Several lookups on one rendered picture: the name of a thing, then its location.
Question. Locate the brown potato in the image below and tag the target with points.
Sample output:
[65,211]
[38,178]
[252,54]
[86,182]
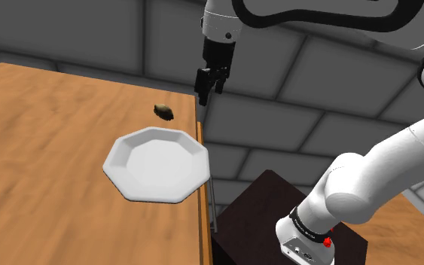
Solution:
[163,111]

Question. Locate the white octagonal plate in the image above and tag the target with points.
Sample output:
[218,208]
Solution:
[160,165]

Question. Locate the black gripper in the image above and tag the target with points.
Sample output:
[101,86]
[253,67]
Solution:
[218,54]

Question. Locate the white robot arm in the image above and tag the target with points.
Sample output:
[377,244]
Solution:
[362,183]

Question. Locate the dark robot stand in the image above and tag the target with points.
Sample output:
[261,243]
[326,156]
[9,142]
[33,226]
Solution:
[255,220]

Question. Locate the wooden table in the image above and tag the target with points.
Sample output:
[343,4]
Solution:
[31,165]

